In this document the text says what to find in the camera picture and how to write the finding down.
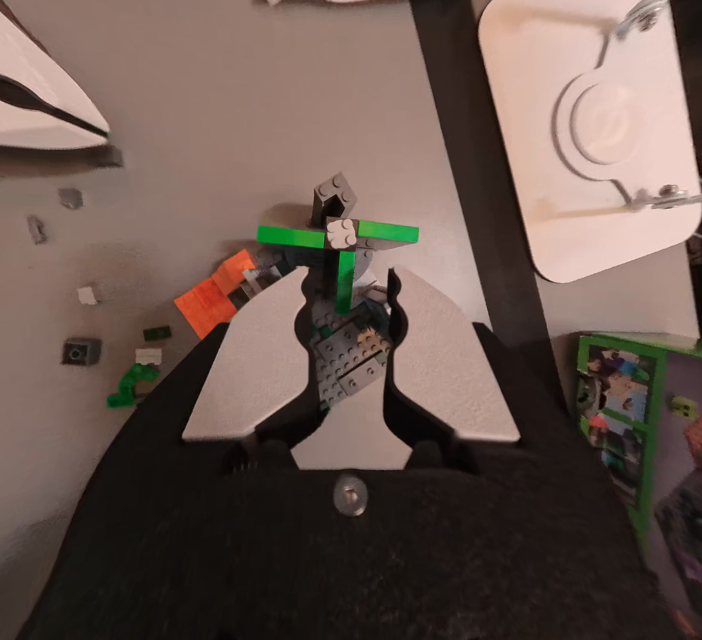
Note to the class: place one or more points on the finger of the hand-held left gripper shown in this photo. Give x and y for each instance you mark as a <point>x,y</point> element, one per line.
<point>33,129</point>
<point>33,70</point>

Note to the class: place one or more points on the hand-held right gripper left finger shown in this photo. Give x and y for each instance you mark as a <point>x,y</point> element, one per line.
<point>258,371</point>

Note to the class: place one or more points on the dark grey square lego brick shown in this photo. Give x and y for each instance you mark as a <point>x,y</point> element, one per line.
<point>81,350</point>

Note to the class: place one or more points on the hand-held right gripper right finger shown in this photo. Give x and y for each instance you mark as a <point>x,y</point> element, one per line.
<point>449,371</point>

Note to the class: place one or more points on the small grey lego piece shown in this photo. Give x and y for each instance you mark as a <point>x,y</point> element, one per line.
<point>37,229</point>
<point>70,198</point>
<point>88,294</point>

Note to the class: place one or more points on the white book stand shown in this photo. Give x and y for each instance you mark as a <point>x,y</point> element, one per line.
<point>537,102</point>

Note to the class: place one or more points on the grey green lego building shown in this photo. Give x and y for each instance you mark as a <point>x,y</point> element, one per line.
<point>340,237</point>

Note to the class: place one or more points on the green lego box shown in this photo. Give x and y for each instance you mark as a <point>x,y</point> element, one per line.
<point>619,393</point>

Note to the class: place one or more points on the dark green lego plate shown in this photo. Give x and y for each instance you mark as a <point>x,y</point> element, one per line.
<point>157,332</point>

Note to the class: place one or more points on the light grey lego brick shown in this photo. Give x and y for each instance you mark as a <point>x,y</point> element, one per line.
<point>148,356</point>

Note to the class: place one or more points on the green lego corner brick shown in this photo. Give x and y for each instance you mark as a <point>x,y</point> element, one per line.
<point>143,377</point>

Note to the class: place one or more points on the green lego corner plate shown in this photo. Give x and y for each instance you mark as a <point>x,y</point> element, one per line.
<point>119,397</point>

